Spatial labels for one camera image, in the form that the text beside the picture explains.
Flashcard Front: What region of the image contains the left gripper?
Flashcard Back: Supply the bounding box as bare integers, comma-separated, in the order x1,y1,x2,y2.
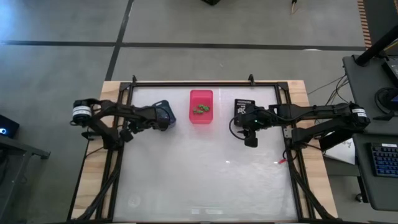
119,103,172,143

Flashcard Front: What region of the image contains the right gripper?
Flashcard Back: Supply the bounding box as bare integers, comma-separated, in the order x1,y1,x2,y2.
239,105,269,149

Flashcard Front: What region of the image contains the black slotted plastic basket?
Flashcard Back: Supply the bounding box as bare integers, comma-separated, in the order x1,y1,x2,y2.
234,98,256,127

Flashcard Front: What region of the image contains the light wooden table board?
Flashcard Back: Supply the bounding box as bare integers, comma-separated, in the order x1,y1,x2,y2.
70,80,339,220

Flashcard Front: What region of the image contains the dark teal plastic bin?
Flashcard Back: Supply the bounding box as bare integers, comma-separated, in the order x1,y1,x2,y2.
155,99,177,131

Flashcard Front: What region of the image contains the pink plastic bin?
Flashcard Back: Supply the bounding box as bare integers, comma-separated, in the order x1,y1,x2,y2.
188,89,215,126

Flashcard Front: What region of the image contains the black box with blue light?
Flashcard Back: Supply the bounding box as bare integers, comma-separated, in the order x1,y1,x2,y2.
0,114,20,140

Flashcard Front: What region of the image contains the grey desk with keyboard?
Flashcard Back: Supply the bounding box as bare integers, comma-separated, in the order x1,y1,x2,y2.
353,133,398,212

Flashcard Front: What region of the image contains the grey desk with pole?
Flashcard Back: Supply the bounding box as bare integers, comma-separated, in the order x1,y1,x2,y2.
342,54,398,135

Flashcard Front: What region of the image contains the grey metal side cart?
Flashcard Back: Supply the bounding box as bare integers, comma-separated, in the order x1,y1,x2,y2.
0,135,52,224

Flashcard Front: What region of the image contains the black computer keyboard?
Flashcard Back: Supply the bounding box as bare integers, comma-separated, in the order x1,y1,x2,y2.
369,142,398,179

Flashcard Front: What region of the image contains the black round monitor stand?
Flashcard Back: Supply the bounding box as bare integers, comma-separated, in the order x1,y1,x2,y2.
373,86,398,121

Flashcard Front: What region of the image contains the black pole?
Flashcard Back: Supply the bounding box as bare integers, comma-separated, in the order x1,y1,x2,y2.
355,24,398,67

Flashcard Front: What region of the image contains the computer monitor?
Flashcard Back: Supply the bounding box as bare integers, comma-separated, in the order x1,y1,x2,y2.
382,55,398,88

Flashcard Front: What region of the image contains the black orange-striped floor mat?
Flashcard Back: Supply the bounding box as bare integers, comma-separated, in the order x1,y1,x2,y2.
356,0,398,50

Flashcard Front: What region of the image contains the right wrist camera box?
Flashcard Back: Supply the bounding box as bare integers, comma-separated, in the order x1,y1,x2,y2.
248,115,264,130

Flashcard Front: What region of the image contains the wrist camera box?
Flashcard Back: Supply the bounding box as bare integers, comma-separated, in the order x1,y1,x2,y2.
133,105,156,124
248,115,264,130

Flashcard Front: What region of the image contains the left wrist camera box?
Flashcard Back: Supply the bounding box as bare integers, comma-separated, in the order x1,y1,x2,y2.
133,105,156,124

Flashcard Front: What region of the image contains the slanted black post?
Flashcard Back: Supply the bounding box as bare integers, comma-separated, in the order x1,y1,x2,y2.
318,129,355,152

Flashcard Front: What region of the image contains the desk cable bundle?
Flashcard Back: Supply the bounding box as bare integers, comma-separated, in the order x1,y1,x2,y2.
307,73,351,105

